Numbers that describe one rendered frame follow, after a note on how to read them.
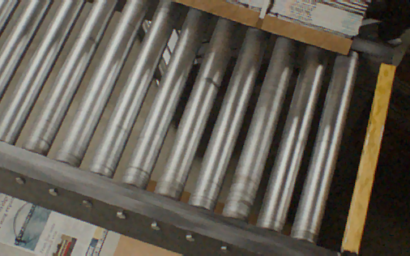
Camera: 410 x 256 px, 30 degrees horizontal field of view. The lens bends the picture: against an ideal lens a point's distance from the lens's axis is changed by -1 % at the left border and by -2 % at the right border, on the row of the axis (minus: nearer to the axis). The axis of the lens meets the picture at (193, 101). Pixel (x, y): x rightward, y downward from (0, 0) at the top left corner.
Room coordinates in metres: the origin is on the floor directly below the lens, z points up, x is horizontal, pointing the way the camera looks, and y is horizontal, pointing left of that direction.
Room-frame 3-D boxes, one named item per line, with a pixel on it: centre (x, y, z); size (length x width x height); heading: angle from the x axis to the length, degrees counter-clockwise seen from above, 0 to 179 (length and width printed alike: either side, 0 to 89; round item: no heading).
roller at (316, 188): (0.80, -0.27, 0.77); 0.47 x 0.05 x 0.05; 173
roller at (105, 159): (0.85, 0.11, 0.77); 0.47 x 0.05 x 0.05; 173
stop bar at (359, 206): (0.78, -0.35, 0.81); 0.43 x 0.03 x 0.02; 173
